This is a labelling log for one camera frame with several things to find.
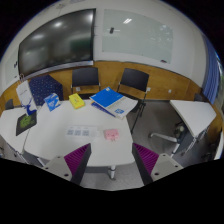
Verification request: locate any white side table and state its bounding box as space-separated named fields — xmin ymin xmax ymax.
xmin=148 ymin=99 xmax=218 ymax=158

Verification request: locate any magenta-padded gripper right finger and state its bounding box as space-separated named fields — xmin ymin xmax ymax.
xmin=131 ymin=142 xmax=184 ymax=186

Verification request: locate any pink charger block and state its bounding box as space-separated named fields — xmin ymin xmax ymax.
xmin=103 ymin=128 xmax=121 ymax=142

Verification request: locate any white paper bag blue deer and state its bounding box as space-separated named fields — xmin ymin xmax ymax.
xmin=15 ymin=79 xmax=39 ymax=117

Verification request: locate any white and blue booklet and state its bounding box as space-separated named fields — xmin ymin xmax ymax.
xmin=91 ymin=96 xmax=139 ymax=121

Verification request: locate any yellow box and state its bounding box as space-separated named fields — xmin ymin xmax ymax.
xmin=68 ymin=92 xmax=87 ymax=110

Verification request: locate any blue curtain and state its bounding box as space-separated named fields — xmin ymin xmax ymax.
xmin=201 ymin=34 xmax=221 ymax=106

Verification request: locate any blue book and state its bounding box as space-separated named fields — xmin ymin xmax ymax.
xmin=88 ymin=86 xmax=125 ymax=110

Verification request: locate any blue tissue box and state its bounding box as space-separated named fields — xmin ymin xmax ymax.
xmin=43 ymin=92 xmax=63 ymax=112

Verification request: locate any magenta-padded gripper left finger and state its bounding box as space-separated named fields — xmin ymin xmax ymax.
xmin=41 ymin=142 xmax=93 ymax=186

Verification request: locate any large black wall display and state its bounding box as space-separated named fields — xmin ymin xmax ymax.
xmin=17 ymin=8 xmax=97 ymax=77

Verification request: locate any glass wall whiteboard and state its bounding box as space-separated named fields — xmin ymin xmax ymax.
xmin=101 ymin=8 xmax=175 ymax=65

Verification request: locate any black chair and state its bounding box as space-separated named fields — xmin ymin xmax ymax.
xmin=116 ymin=67 xmax=151 ymax=135
xmin=70 ymin=66 xmax=102 ymax=100
xmin=4 ymin=98 xmax=16 ymax=111

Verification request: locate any navy dotted bag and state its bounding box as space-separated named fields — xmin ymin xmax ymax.
xmin=27 ymin=73 xmax=65 ymax=107

